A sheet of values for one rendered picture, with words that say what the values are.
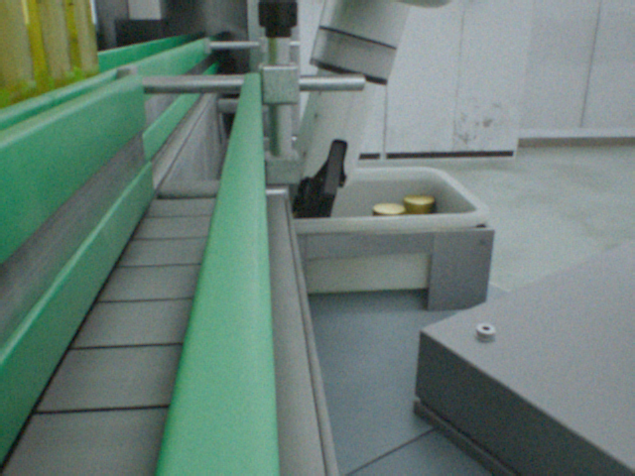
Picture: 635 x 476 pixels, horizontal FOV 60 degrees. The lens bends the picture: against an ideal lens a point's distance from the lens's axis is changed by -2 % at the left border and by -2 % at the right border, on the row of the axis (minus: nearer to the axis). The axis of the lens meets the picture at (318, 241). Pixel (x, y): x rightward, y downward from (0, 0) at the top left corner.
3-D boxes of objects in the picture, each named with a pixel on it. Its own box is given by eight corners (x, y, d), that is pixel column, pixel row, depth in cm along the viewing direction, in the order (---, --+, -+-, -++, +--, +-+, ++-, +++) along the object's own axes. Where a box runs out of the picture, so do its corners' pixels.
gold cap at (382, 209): (399, 240, 61) (401, 201, 60) (407, 252, 58) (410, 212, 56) (367, 241, 61) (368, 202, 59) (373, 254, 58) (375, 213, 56)
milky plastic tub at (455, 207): (245, 243, 65) (241, 170, 61) (434, 236, 67) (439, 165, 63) (241, 317, 49) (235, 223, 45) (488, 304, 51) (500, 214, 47)
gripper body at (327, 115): (307, 46, 55) (280, 154, 59) (318, 52, 45) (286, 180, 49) (378, 65, 56) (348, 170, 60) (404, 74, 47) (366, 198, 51)
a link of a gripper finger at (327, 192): (334, 111, 51) (317, 154, 55) (332, 173, 46) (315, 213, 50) (346, 115, 51) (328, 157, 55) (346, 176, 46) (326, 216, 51)
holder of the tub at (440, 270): (198, 249, 64) (193, 183, 61) (432, 240, 67) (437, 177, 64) (181, 324, 48) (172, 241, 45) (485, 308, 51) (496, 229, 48)
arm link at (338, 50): (312, 26, 54) (305, 55, 55) (322, 28, 46) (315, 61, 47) (383, 47, 56) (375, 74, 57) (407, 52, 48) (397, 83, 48)
